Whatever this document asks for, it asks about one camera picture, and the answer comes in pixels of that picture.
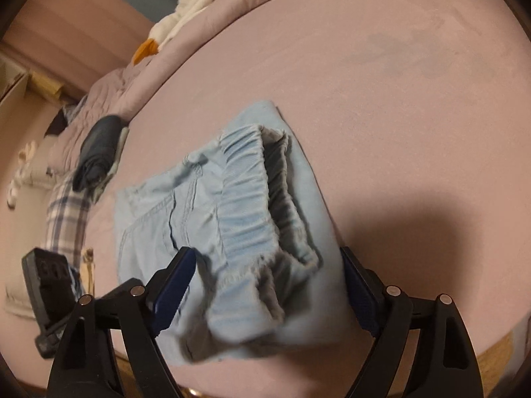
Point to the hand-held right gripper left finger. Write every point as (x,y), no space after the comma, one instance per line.
(176,286)

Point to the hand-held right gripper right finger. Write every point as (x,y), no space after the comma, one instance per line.
(359,294)

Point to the light blue strawberry print pants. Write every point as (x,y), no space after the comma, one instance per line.
(249,219)

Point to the pile of blue denim clothes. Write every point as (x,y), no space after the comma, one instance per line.
(76,282)

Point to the cream printed garment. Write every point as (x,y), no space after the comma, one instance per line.
(88,265)

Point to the plaid pillow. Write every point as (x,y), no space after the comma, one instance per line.
(66,215)

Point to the beige pillow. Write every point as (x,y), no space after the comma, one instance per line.
(49,172)

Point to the cream bunny plush toy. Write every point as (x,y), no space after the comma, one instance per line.
(28,155)

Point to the folded dark denim jeans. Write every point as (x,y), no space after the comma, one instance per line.
(99,145)

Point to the yellow pleated curtain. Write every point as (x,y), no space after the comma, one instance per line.
(45,85)

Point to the pink curtain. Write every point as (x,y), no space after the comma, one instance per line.
(62,20)

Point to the lilac quilt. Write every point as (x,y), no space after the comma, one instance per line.
(207,12)

